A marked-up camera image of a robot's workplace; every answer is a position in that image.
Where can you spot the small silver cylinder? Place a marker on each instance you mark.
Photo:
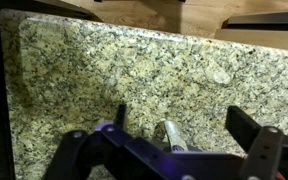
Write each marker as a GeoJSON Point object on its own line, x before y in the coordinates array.
{"type": "Point", "coordinates": [175, 135]}

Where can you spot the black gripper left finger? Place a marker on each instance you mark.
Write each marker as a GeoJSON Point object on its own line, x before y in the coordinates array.
{"type": "Point", "coordinates": [120, 116]}

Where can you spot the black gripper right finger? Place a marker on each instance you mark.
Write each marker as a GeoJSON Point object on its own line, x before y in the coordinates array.
{"type": "Point", "coordinates": [242, 125]}

